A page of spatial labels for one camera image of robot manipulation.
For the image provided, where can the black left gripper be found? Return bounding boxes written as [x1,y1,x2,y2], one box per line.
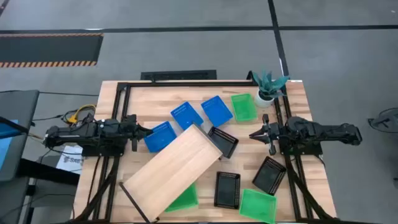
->
[122,114,154,152]

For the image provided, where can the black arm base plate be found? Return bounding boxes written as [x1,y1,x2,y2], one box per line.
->
[279,142,324,157]
[81,145,126,157]

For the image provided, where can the yellow cable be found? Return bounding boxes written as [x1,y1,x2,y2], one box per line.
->
[66,104,97,124]

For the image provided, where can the white printed paper sheet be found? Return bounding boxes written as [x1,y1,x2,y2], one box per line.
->
[55,145,85,175]

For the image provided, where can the black plastic basket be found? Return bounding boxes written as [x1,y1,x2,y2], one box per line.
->
[251,156,287,197]
[213,171,241,210]
[207,125,240,159]

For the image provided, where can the white plant pot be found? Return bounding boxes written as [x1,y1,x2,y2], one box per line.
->
[254,89,276,109]

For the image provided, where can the green potted plant leaves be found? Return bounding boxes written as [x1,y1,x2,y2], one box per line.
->
[251,70,290,101]

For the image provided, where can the black aluminium table frame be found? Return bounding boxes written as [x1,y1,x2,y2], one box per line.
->
[70,80,340,224]

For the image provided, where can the green plastic basket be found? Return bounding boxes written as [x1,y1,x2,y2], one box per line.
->
[238,188,278,224]
[230,93,259,123]
[164,182,200,213]

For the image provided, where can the blue plastic basket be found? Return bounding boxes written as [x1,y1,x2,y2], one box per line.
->
[143,121,178,154]
[200,95,234,128]
[170,101,205,131]

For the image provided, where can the black fan base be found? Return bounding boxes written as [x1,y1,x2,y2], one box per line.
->
[367,106,398,135]

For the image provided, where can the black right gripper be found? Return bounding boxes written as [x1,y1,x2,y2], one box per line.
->
[248,113,281,156]

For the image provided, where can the black mat with hazard stripes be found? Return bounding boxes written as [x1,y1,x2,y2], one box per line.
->
[0,32,104,68]

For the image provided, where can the wooden shelf with black legs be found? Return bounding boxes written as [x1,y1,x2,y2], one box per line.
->
[119,122,224,224]

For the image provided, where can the dark grey desk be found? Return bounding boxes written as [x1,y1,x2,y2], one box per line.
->
[0,89,40,183]

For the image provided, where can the black floor grille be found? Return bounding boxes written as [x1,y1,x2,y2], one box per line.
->
[140,69,218,82]

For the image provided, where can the blue screen panel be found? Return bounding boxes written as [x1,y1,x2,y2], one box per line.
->
[0,119,20,170]

